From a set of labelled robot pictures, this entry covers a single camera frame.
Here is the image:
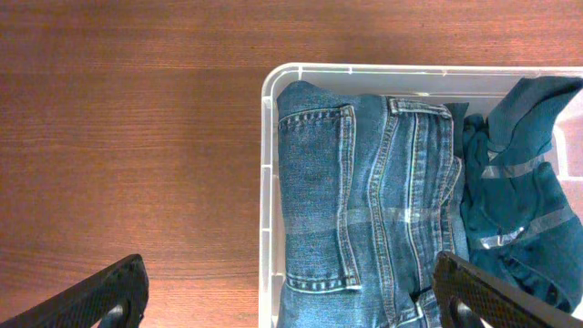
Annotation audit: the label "clear plastic storage bin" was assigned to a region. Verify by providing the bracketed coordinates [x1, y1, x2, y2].
[258, 63, 582, 328]

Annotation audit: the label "dark blue jeans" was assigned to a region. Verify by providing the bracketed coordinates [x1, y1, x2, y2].
[277, 81, 468, 327]

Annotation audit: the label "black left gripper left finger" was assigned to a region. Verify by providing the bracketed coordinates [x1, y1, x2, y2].
[1, 254, 148, 328]

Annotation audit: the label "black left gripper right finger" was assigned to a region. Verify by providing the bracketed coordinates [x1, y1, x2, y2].
[433, 251, 582, 328]

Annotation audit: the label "blue cloth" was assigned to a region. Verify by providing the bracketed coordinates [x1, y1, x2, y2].
[461, 77, 582, 313]

